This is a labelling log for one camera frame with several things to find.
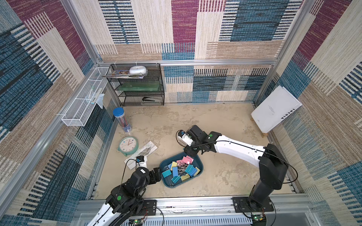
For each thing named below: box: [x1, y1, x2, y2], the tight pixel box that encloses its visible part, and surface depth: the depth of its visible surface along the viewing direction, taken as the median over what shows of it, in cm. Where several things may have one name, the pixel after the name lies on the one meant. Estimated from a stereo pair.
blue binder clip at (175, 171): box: [172, 166, 179, 177], surface depth 83 cm
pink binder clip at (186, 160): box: [181, 156, 192, 165], surface depth 88 cm
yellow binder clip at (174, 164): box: [170, 161, 178, 171], surface depth 87 cm
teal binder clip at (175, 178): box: [171, 175, 181, 184], surface depth 83 cm
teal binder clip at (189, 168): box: [184, 164, 194, 175], surface depth 83 cm
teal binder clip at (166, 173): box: [161, 168, 173, 179], surface depth 85 cm
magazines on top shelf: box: [102, 69, 149, 80], surface depth 82 cm
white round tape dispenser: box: [129, 65, 147, 76], surface depth 91 cm
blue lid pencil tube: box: [112, 106, 133, 133], surface depth 96 cm
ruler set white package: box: [123, 140, 158, 170], surface depth 96 cm
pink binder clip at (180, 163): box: [176, 160, 185, 167], surface depth 87 cm
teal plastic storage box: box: [159, 152, 205, 189], surface depth 85 cm
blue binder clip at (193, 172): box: [189, 167, 198, 178], surface depth 83 cm
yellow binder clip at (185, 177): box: [181, 173, 191, 183], surface depth 84 cm
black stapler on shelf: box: [142, 96, 161, 102], surface depth 113 cm
